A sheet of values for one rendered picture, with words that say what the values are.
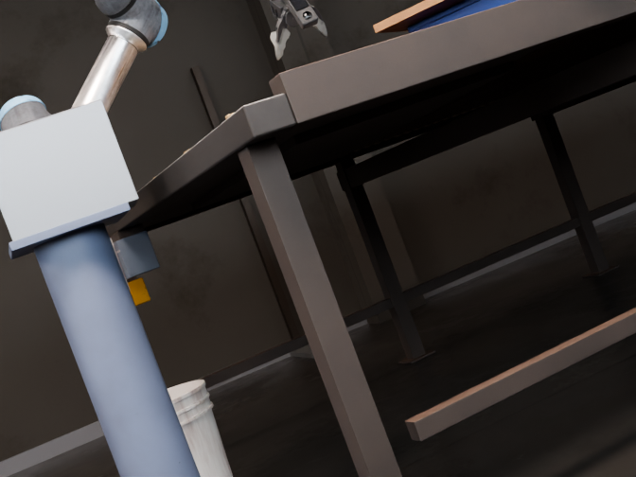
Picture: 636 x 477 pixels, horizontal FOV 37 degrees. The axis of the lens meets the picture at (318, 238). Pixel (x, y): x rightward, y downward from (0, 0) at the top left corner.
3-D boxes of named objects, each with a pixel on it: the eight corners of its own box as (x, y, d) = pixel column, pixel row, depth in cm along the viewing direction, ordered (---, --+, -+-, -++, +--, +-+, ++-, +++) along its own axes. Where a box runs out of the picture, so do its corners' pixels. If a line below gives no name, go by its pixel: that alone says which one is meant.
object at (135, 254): (130, 291, 286) (108, 234, 285) (122, 292, 298) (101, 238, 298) (165, 277, 290) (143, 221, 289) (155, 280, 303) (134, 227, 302)
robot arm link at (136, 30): (19, 157, 237) (114, -23, 251) (62, 185, 249) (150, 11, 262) (47, 162, 230) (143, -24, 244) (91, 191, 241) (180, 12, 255)
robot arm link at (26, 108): (-5, 145, 223) (-16, 114, 232) (37, 172, 233) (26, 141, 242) (31, 111, 221) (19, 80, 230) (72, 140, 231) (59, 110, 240)
